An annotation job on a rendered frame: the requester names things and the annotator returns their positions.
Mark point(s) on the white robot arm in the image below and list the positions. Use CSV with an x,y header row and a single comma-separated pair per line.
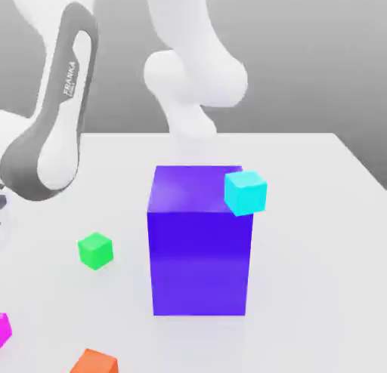
x,y
193,62

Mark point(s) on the small cyan cube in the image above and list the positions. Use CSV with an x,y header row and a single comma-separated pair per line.
x,y
245,193

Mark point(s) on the small green cube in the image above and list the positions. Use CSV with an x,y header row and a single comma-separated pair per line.
x,y
95,251

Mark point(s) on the small orange cube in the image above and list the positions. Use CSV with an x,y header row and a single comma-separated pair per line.
x,y
95,364

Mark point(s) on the small magenta cube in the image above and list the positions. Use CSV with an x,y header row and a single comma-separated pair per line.
x,y
3,330

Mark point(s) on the large purple box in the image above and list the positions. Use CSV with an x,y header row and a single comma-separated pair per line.
x,y
199,258

